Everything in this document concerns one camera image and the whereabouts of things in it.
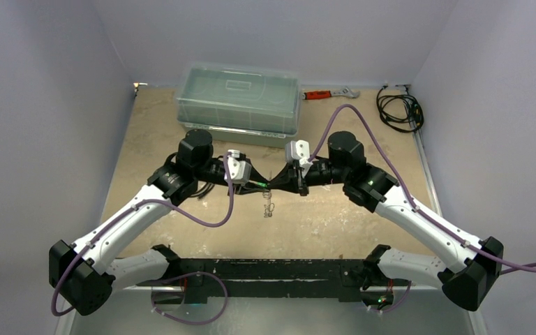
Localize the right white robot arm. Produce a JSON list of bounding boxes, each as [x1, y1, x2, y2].
[[268, 131, 504, 311]]

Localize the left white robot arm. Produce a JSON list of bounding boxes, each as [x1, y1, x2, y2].
[[49, 129, 269, 317]]

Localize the grey plastic toolbox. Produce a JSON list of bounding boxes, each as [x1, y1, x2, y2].
[[174, 62, 301, 147]]

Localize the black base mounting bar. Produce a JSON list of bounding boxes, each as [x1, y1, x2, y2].
[[147, 258, 412, 305]]

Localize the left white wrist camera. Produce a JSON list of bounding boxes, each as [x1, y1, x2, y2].
[[224, 149, 252, 184]]

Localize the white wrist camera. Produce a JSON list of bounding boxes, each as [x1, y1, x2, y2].
[[224, 149, 252, 184], [285, 140, 312, 168]]

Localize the black coiled usb cable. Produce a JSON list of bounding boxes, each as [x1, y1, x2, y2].
[[189, 181, 214, 200]]

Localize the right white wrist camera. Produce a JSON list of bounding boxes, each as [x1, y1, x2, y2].
[[285, 140, 312, 168]]

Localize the orange handled adjustable wrench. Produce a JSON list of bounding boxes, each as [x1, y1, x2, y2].
[[301, 87, 360, 101]]

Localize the black coiled cable bundle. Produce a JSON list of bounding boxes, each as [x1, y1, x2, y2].
[[375, 84, 425, 134]]

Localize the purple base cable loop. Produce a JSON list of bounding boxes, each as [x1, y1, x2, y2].
[[150, 271, 229, 325]]

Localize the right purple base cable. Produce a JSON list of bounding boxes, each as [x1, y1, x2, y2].
[[366, 280, 412, 315]]

